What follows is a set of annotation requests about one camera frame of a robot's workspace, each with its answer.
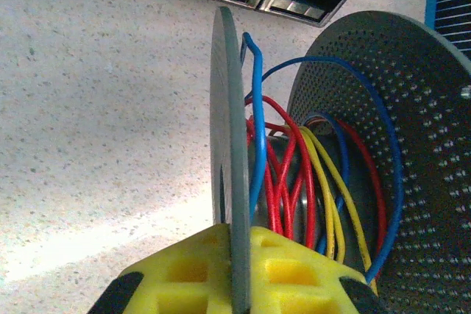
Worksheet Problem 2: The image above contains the blue cable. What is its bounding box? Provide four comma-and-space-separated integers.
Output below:
238, 32, 406, 285

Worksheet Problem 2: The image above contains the yellow cable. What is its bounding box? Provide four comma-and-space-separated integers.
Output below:
294, 126, 377, 288

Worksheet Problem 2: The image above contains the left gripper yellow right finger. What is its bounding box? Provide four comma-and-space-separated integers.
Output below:
247, 226, 388, 314

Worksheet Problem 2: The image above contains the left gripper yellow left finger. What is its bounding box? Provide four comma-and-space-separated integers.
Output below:
88, 223, 236, 314

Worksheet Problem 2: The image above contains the grey perforated cable spool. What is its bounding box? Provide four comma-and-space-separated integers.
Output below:
208, 5, 471, 314

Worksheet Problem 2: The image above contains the red cable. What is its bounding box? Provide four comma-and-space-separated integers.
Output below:
242, 96, 388, 249

